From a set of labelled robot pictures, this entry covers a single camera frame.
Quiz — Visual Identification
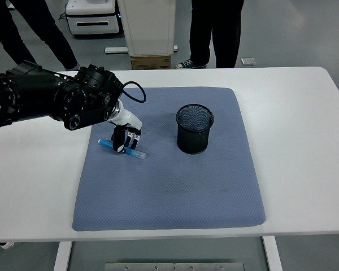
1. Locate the white mobile machine base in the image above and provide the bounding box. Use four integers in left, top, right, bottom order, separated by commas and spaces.
64, 0, 124, 36

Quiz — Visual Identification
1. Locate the white cabinet column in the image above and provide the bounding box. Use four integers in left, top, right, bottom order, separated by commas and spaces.
117, 0, 179, 56

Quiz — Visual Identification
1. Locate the person with blue sneakers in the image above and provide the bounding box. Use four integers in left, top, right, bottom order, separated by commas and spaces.
175, 0, 245, 70

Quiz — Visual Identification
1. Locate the blue-grey textured mat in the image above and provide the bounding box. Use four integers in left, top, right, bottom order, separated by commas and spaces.
72, 86, 267, 232

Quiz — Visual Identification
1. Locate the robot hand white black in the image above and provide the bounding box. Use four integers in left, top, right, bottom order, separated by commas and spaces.
108, 108, 144, 155

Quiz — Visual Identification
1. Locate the person in dark trousers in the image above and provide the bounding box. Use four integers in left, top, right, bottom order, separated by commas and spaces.
0, 0, 80, 71

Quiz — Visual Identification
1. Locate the white table leg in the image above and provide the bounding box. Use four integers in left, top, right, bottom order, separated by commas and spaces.
53, 241, 73, 271
262, 235, 283, 271

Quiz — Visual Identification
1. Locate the brown cardboard box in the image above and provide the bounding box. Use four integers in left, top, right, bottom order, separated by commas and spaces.
131, 55, 172, 71

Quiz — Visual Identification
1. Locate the black mesh pen holder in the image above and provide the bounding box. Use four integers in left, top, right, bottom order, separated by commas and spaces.
176, 103, 215, 155

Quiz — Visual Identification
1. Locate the blue marker with clear cap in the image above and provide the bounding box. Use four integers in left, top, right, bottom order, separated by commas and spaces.
98, 138, 147, 160

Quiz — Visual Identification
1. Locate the grey floor foot bar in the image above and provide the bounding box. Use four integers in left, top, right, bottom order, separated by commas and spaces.
105, 46, 129, 54

